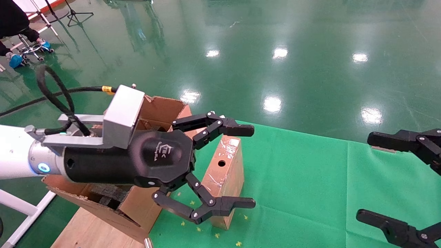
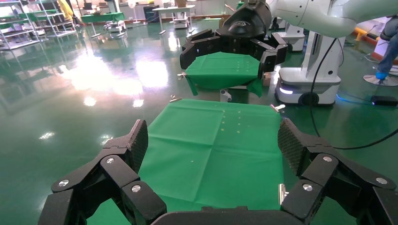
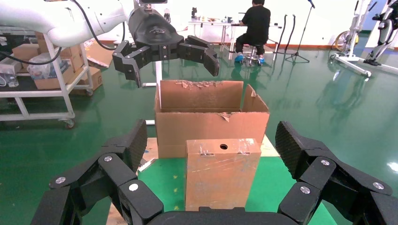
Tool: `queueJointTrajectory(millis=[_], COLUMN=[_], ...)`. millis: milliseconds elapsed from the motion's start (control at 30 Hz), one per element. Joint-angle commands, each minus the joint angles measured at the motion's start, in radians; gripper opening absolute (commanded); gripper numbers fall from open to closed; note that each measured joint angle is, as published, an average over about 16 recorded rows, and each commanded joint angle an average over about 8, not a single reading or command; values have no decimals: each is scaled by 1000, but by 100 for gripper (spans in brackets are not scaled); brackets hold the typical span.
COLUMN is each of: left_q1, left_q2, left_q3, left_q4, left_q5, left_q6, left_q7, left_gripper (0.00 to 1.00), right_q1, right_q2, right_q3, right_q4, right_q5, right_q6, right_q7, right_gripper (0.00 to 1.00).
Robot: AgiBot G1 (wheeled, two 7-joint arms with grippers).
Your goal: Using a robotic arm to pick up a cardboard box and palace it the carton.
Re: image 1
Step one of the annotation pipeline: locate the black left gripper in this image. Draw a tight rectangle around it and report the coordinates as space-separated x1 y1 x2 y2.
64 111 256 224

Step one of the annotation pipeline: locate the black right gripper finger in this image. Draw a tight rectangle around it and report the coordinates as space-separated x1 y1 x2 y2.
367 128 441 175
356 209 441 248

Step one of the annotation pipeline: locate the small taped cardboard box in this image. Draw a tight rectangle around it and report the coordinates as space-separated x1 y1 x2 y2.
202 135 244 230

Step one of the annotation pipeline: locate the large open cardboard carton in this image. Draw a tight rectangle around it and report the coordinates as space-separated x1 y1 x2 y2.
41 95 193 243

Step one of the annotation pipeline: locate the green cloth mat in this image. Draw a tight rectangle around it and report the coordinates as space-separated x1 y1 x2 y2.
148 121 441 248

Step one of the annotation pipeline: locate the black foam padding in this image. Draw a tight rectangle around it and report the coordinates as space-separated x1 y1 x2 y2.
90 184 130 210

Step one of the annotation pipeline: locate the wooden board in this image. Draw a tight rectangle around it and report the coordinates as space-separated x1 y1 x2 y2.
52 207 145 248

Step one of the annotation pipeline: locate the black tripod stand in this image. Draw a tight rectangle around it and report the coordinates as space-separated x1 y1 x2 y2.
64 0 94 27

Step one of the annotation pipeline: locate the black gooseneck stand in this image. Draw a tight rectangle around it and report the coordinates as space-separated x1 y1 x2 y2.
43 0 70 22

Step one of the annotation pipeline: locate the metal swivel stool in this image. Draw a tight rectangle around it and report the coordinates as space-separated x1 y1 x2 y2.
17 34 54 62

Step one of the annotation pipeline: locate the white desk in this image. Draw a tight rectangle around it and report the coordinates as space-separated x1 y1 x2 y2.
10 0 60 38

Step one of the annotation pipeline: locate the person in black clothes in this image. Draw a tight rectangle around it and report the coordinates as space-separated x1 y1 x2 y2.
0 0 52 68

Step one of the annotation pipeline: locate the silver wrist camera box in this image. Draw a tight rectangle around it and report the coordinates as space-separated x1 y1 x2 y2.
43 84 145 152

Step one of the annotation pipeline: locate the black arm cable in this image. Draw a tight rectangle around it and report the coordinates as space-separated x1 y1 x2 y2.
0 65 116 136

